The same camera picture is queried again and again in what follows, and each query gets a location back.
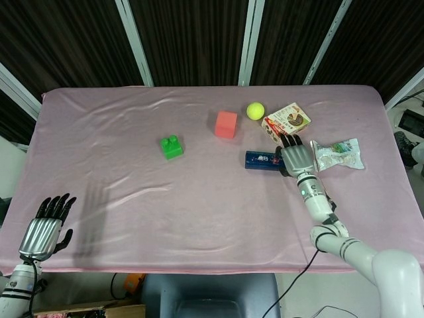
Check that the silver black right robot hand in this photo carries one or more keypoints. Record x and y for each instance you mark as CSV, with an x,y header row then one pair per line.
x,y
296,159

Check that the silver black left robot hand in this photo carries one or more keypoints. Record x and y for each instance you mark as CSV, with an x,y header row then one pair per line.
x,y
39,235

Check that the blue glasses case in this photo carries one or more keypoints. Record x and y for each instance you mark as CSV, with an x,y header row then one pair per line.
x,y
260,160

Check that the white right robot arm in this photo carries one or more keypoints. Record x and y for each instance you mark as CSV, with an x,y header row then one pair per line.
x,y
331,238

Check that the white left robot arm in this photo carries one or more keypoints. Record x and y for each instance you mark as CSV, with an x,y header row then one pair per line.
x,y
15,288

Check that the cookie snack carton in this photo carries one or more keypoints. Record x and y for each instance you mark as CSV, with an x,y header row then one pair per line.
x,y
288,121

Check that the clear crinkled snack bag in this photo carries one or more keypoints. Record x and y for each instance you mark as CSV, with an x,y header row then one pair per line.
x,y
338,154

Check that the yellow tennis ball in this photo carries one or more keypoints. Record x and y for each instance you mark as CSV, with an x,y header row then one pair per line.
x,y
255,111

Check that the coral red foam cube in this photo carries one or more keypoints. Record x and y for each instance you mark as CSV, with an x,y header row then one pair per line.
x,y
226,126

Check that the brown cardboard box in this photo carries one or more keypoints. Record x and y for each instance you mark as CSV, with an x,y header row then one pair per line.
x,y
92,309

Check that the orange object under table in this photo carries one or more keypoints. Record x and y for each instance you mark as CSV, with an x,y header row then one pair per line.
x,y
132,284

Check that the dark shoe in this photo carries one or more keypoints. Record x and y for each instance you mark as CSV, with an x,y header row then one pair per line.
x,y
405,145

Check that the black floor device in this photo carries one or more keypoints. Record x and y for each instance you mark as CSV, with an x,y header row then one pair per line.
x,y
412,121

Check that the green toy building brick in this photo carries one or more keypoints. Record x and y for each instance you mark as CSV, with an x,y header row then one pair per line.
x,y
171,149

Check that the dark pleated curtain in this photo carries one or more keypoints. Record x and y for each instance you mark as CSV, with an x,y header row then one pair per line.
x,y
198,33

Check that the blue grey chair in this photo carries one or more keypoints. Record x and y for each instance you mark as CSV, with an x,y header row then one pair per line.
x,y
208,295

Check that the white partition post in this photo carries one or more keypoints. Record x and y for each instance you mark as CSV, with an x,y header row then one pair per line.
x,y
326,43
18,89
134,43
249,43
405,87

